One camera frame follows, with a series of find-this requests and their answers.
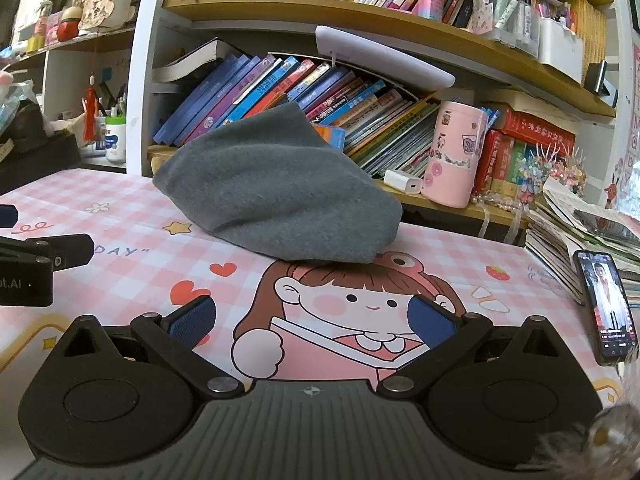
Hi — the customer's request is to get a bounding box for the white side shelf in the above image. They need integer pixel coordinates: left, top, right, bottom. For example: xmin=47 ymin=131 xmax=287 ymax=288
xmin=42 ymin=25 xmax=137 ymax=171

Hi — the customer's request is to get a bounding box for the row of colourful books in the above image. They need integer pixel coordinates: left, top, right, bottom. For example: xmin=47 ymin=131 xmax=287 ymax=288
xmin=152 ymin=37 xmax=576 ymax=198

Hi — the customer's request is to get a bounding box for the white wipes bottle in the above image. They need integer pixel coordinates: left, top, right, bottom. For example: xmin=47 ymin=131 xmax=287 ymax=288
xmin=104 ymin=116 xmax=127 ymax=163

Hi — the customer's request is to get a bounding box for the black small device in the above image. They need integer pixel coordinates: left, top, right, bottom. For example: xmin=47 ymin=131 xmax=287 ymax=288
xmin=584 ymin=60 xmax=619 ymax=109

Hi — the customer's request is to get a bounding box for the red tassel charm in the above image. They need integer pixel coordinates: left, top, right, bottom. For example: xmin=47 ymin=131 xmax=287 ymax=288
xmin=82 ymin=75 xmax=101 ymax=143

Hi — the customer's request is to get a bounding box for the red wooden doll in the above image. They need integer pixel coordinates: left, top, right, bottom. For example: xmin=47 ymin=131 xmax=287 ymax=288
xmin=56 ymin=7 xmax=82 ymax=42

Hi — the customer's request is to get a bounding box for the white charger plug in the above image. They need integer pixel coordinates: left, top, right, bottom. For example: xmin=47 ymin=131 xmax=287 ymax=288
xmin=384 ymin=170 xmax=424 ymax=195

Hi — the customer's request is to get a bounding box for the grey fleece garment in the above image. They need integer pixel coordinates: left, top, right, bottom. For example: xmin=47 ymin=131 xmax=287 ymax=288
xmin=152 ymin=102 xmax=403 ymax=264

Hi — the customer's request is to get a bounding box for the white desk lamp bar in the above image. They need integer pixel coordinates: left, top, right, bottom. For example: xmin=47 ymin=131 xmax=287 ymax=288
xmin=315 ymin=25 xmax=457 ymax=92

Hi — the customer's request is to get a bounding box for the pink cartoon checked table mat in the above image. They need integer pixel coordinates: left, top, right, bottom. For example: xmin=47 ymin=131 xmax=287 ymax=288
xmin=0 ymin=167 xmax=626 ymax=408

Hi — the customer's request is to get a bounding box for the dark bag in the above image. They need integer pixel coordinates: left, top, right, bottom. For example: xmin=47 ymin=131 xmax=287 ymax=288
xmin=0 ymin=102 xmax=81 ymax=166

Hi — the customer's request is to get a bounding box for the pink sticker-covered cup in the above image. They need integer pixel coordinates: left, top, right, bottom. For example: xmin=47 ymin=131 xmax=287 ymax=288
xmin=421 ymin=100 xmax=489 ymax=209

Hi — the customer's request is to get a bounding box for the orange white box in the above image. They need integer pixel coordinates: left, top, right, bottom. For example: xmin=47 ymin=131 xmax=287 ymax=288
xmin=316 ymin=125 xmax=347 ymax=154

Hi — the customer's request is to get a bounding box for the clear pen organizer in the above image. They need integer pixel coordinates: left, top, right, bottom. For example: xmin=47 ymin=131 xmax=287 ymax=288
xmin=487 ymin=0 xmax=541 ymax=59

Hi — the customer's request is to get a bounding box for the black smartphone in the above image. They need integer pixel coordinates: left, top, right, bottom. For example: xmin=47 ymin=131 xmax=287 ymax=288
xmin=572 ymin=250 xmax=639 ymax=366

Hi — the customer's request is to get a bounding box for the clear ribbon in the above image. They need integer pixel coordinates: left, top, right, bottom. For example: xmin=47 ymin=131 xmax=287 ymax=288
xmin=477 ymin=205 xmax=526 ymax=247

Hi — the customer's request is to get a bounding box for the white storage box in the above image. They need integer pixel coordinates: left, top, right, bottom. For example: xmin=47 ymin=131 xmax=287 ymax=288
xmin=537 ymin=16 xmax=585 ymax=85

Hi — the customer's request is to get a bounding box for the orange woven basket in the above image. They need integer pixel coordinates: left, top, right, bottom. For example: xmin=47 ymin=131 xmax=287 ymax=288
xmin=570 ymin=0 xmax=609 ymax=86

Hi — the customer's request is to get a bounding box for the wooden and white bookshelf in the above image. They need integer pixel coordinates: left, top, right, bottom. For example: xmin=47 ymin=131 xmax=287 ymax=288
xmin=127 ymin=0 xmax=632 ymax=256

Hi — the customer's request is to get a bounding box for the pearl bead string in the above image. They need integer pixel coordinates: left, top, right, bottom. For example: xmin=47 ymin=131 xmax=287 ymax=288
xmin=470 ymin=191 xmax=531 ymax=214

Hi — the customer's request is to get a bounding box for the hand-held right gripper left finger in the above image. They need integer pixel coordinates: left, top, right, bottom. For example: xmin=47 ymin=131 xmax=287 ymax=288
xmin=59 ymin=296 xmax=246 ymax=402

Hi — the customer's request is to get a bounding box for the clear ball fur charm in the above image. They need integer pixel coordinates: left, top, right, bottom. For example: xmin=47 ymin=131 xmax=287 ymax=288
xmin=530 ymin=402 xmax=640 ymax=480

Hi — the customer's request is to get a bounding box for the stack of papers and notebooks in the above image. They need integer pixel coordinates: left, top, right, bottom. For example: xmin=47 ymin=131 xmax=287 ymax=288
xmin=525 ymin=177 xmax=640 ymax=307

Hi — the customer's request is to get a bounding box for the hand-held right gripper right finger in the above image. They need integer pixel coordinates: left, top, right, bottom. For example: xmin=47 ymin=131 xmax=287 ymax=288
xmin=376 ymin=294 xmax=563 ymax=401

